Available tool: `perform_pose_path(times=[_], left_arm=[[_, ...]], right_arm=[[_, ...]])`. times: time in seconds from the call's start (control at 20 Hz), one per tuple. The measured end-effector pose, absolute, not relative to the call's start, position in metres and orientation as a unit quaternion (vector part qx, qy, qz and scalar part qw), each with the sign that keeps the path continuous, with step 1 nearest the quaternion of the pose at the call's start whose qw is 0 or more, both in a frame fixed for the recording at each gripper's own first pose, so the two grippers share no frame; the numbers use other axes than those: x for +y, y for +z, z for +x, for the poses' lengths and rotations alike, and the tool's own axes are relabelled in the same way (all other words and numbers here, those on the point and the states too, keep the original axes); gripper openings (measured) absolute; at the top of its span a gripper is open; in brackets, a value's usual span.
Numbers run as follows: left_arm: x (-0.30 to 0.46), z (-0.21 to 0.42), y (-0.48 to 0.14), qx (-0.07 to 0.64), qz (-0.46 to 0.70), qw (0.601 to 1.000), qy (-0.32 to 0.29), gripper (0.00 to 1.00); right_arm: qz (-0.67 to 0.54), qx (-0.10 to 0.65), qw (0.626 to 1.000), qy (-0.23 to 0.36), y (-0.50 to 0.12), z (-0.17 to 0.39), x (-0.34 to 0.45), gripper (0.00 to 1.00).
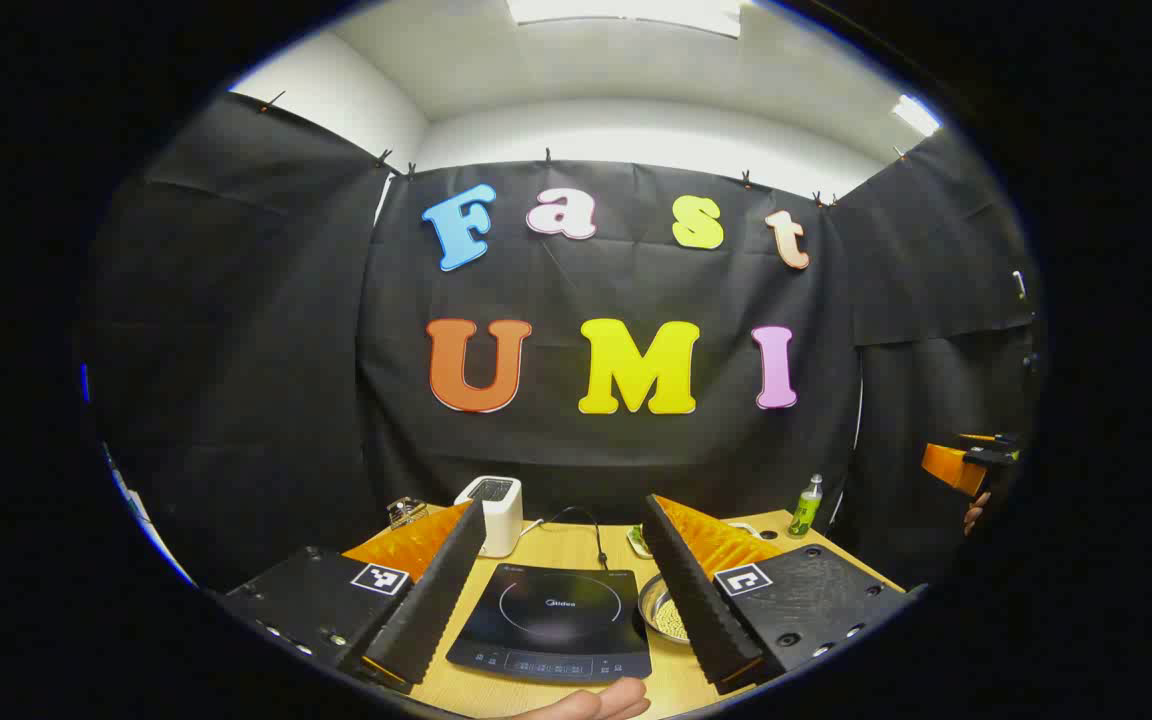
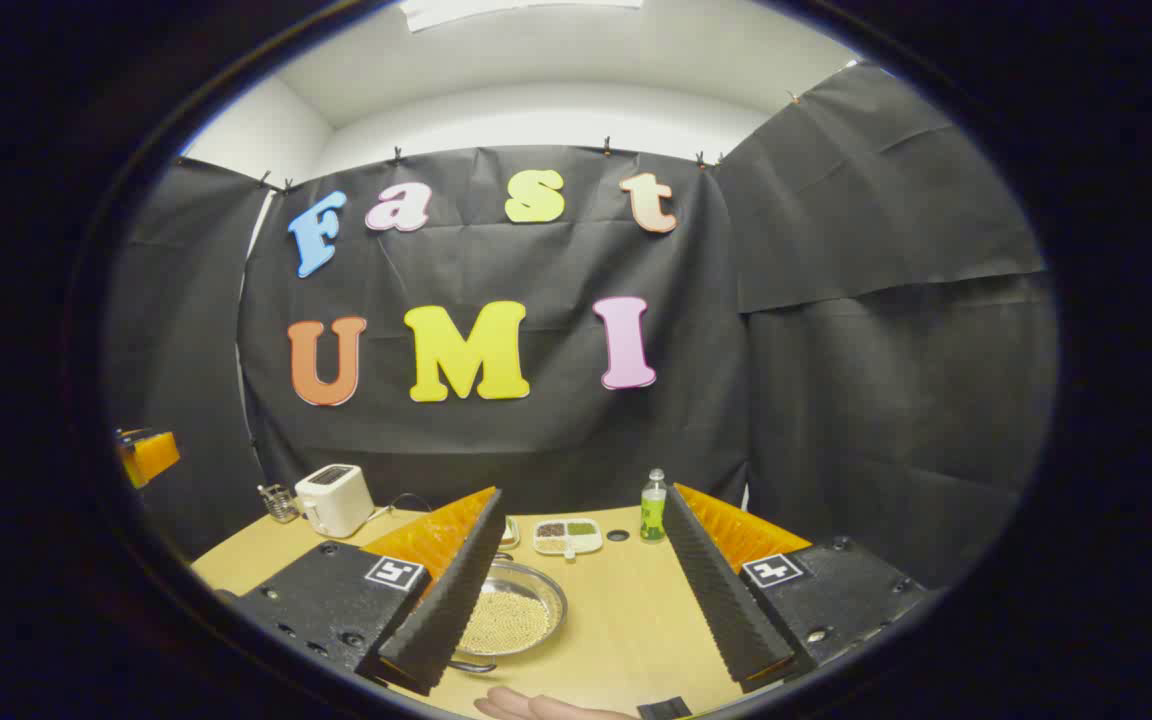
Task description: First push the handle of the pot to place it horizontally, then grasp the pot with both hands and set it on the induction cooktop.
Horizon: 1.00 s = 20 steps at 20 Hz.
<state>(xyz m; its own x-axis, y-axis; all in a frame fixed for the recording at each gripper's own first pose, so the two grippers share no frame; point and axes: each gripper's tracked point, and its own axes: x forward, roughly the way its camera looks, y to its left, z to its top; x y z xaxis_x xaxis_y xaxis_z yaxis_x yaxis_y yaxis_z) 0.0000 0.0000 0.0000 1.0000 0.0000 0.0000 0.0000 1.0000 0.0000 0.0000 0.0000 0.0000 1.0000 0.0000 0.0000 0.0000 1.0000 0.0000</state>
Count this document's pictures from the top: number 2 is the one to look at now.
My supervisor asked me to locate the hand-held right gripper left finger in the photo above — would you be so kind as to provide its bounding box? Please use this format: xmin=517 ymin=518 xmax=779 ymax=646
xmin=219 ymin=487 xmax=505 ymax=697

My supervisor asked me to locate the white divided tray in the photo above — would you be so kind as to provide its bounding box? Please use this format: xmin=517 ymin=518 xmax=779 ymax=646
xmin=533 ymin=518 xmax=604 ymax=559

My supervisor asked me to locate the small metal wire rack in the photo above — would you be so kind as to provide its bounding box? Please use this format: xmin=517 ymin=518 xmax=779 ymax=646
xmin=257 ymin=483 xmax=300 ymax=524

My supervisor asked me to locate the stainless steel pot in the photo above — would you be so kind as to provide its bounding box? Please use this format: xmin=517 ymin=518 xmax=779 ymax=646
xmin=451 ymin=560 xmax=569 ymax=673

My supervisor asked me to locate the pile of soybeans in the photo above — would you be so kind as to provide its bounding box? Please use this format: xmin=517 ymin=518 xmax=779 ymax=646
xmin=458 ymin=590 xmax=552 ymax=656

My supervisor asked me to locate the white toaster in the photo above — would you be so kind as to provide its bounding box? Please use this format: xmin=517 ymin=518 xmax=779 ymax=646
xmin=294 ymin=464 xmax=375 ymax=539

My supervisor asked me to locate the green label drink bottle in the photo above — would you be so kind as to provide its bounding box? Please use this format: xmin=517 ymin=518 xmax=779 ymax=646
xmin=640 ymin=468 xmax=669 ymax=543

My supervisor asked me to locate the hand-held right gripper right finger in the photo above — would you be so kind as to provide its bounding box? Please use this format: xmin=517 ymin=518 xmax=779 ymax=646
xmin=663 ymin=484 xmax=937 ymax=691

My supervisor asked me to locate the black backdrop cloth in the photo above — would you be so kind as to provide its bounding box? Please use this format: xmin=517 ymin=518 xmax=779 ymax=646
xmin=106 ymin=62 xmax=1059 ymax=591

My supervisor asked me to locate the large ceiling light panel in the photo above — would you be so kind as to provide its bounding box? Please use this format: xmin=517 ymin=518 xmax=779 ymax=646
xmin=401 ymin=0 xmax=644 ymax=32

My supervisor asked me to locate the black power cable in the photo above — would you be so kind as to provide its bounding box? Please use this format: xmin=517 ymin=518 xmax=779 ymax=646
xmin=368 ymin=493 xmax=434 ymax=521

